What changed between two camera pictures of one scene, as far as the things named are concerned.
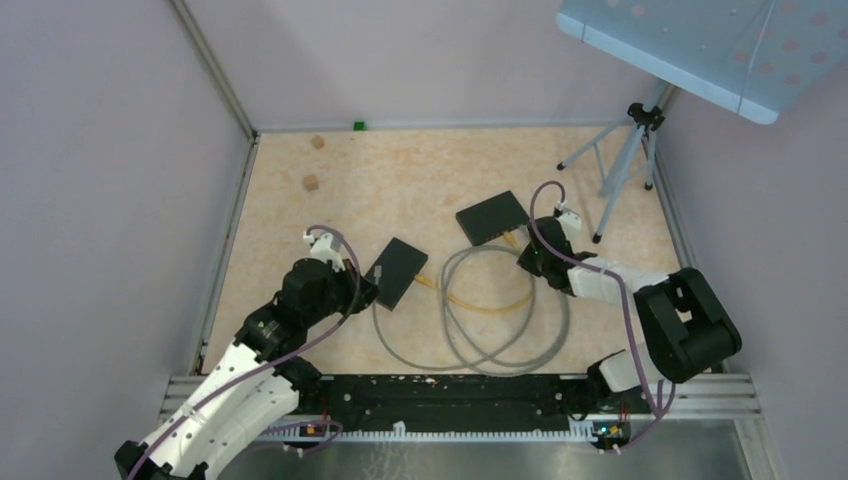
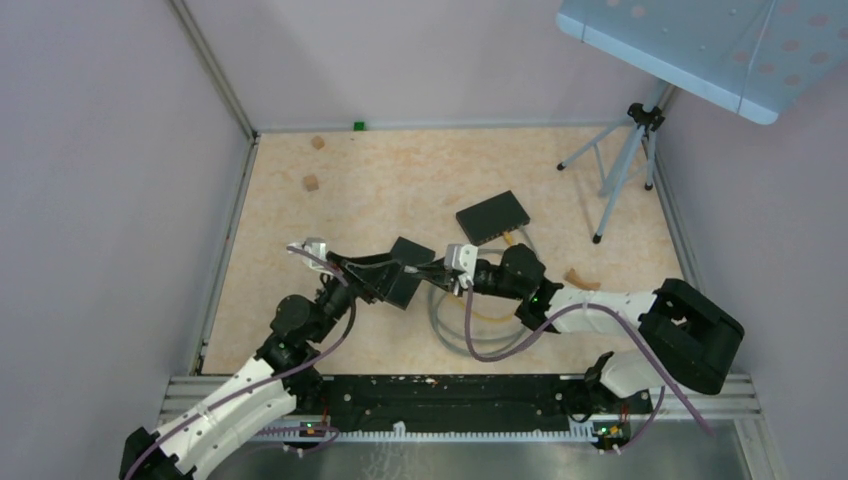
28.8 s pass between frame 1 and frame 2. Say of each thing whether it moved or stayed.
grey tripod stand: stayed
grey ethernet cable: moved
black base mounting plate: stayed
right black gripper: moved
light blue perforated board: stayed
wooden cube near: stayed
